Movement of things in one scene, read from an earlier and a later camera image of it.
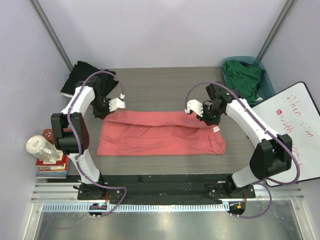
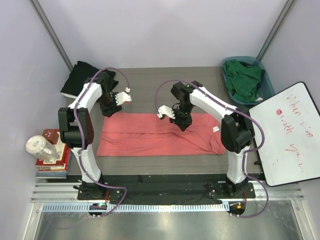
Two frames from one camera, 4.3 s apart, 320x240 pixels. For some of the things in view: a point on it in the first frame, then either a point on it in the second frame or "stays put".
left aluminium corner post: [39, 10] stays put
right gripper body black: [210, 115] -> [183, 114]
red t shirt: [140, 133] stays put
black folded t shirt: [80, 71] stays put
